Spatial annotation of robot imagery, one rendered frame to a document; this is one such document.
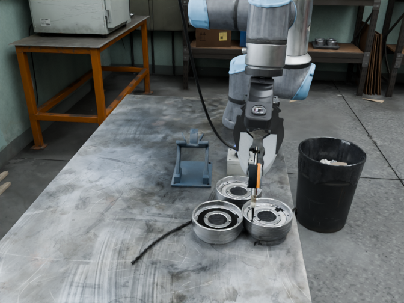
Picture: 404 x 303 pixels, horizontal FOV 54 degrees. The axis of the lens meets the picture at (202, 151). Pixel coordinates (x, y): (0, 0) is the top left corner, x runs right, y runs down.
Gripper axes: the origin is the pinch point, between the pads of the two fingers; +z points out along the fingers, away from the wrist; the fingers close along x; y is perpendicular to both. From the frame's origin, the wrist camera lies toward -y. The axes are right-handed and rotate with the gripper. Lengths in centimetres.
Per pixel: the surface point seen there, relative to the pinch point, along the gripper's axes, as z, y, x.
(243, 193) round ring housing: 10.6, 11.5, 1.8
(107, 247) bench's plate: 15.1, -9.4, 27.7
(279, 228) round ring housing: 10.3, -4.0, -5.6
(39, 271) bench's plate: 16.3, -17.3, 37.6
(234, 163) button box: 6.6, 21.1, 4.5
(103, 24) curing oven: -22, 204, 106
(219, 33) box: -14, 351, 35
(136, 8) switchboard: -36, 373, 129
